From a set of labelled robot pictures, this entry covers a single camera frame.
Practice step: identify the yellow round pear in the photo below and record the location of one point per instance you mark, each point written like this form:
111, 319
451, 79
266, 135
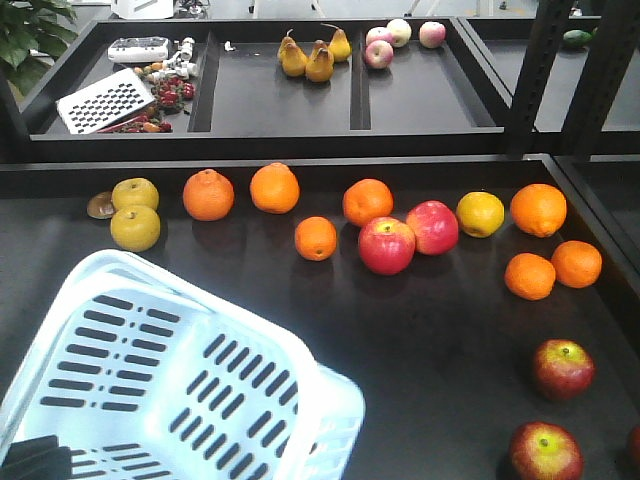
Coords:
480, 214

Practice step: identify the large orange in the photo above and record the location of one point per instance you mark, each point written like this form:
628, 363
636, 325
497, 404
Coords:
539, 209

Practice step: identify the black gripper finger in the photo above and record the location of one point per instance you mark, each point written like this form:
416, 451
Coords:
38, 458

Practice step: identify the brown yellow pear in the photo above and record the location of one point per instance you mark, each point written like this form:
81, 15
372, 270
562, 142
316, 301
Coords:
320, 67

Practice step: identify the yellow pear fruit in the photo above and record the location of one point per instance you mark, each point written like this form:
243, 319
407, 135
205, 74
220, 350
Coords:
135, 191

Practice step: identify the bumpy orange tangerine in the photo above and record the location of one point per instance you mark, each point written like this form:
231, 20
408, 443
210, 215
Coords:
208, 195

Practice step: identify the black wooden produce display stand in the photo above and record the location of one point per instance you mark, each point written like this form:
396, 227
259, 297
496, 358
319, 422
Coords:
442, 351

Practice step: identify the green potted plant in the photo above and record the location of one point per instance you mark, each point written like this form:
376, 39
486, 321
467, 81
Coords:
29, 28

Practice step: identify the small orange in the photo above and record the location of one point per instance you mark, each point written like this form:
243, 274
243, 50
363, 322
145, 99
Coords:
530, 276

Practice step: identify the light blue plastic basket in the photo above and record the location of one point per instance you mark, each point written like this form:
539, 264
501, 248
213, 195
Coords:
146, 376

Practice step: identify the dark red apple yellow top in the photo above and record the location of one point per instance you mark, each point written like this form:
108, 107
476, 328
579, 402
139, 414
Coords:
541, 450

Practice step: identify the bright red apple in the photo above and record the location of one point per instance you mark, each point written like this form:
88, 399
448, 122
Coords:
386, 245
435, 227

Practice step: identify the small orange tangerine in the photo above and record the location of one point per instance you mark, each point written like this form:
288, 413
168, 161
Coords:
577, 264

